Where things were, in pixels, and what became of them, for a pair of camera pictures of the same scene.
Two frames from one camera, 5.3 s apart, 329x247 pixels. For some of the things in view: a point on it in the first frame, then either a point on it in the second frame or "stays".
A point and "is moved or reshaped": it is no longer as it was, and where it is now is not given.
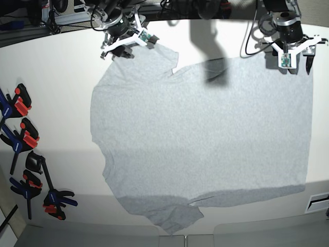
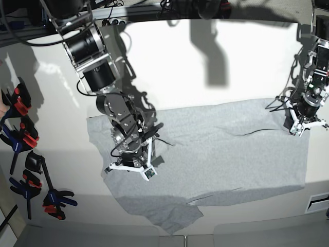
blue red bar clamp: (54, 200) stays
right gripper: (291, 40) → (306, 115)
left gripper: (122, 30) → (141, 160)
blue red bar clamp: (27, 139) stays
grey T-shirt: (211, 133) is moved or reshaped
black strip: (7, 218) stays
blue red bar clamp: (30, 189) stays
